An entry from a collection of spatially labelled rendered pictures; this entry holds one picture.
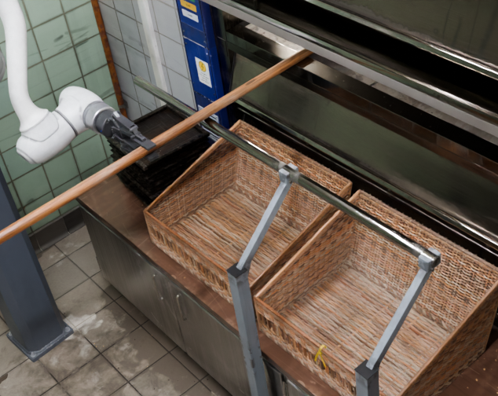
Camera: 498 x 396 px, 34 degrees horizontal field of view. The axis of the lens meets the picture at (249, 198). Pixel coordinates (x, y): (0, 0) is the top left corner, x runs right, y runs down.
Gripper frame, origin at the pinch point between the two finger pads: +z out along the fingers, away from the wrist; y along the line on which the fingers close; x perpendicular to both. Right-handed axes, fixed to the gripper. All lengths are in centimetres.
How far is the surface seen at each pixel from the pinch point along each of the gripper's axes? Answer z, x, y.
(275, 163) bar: 31.6, -19.9, 1.8
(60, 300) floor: -88, 12, 119
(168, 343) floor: -33, -6, 119
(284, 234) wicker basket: 5, -41, 60
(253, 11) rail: 1.7, -43.1, -24.1
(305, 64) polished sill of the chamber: 4, -59, 1
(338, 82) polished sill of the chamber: 19, -58, 1
